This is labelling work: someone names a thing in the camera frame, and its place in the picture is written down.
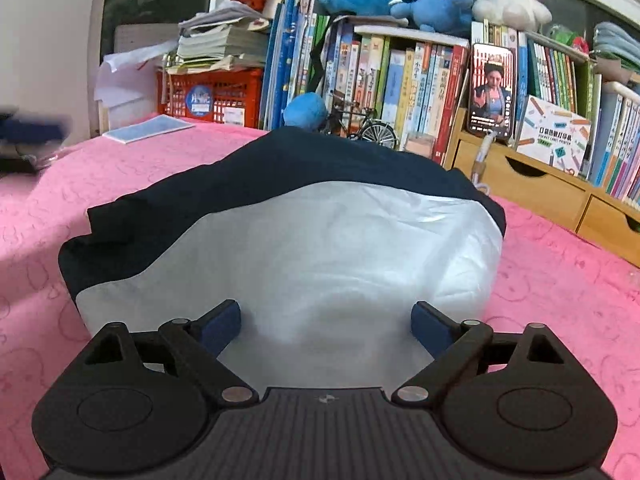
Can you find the loose white paper sheets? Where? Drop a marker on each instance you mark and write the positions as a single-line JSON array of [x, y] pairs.
[[130, 70]]

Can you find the wooden drawer organizer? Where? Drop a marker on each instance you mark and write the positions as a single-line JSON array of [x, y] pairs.
[[540, 195]]

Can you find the row of colourful books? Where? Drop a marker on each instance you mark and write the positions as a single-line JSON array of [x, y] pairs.
[[410, 85]]

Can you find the navy white jacket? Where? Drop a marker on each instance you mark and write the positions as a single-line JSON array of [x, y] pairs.
[[310, 250]]

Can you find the red plastic crate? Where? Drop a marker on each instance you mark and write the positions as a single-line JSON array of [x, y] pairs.
[[220, 95]]

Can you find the blue booklet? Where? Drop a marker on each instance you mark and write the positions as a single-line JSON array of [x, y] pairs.
[[147, 129]]

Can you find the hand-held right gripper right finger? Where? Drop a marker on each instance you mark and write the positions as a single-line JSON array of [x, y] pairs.
[[430, 327]]

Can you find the stack of papers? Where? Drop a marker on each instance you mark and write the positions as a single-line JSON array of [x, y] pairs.
[[225, 42]]

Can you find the pale blue folded stack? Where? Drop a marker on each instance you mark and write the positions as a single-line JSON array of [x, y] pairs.
[[617, 45]]

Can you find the miniature bicycle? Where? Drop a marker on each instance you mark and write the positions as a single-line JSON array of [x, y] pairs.
[[370, 130]]

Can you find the round blue plush ball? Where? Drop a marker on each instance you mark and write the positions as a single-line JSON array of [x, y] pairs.
[[305, 112]]

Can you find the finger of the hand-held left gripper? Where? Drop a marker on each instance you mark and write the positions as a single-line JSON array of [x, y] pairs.
[[20, 162], [30, 127]]

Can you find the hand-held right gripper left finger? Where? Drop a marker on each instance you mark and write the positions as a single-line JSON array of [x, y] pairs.
[[222, 325]]

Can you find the smartphone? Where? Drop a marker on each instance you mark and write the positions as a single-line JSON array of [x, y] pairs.
[[491, 90]]

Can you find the white printer box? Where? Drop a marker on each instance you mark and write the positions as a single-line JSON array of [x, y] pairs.
[[552, 135]]

